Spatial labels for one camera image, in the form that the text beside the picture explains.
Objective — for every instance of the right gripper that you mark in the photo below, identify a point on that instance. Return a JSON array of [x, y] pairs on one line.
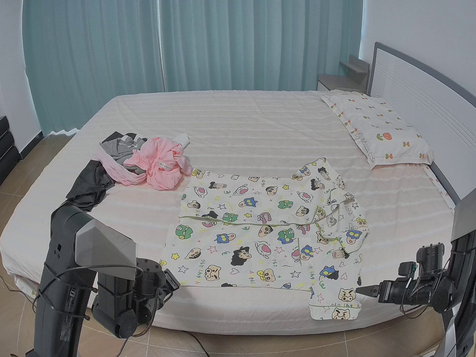
[[394, 292]]

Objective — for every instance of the white printed pyjama top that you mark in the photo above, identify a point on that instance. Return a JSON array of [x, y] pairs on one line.
[[260, 236]]

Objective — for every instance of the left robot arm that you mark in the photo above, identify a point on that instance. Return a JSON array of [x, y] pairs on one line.
[[67, 273]]

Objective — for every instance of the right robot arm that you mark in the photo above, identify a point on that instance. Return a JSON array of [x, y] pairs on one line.
[[461, 273]]

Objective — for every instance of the bed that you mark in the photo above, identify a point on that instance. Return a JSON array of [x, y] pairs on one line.
[[253, 125]]

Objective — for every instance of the pile of clothes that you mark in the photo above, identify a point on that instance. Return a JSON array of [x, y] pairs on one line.
[[160, 162]]

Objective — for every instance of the white printed pillow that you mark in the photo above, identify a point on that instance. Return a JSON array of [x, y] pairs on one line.
[[379, 132]]

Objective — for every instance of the grey bedside table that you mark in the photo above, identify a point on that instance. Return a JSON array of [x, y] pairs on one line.
[[342, 82]]

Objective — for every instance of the blue-green curtain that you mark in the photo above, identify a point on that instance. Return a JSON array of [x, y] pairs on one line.
[[93, 50], [260, 32]]

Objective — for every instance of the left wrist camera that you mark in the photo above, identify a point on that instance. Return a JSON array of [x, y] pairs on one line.
[[171, 281]]

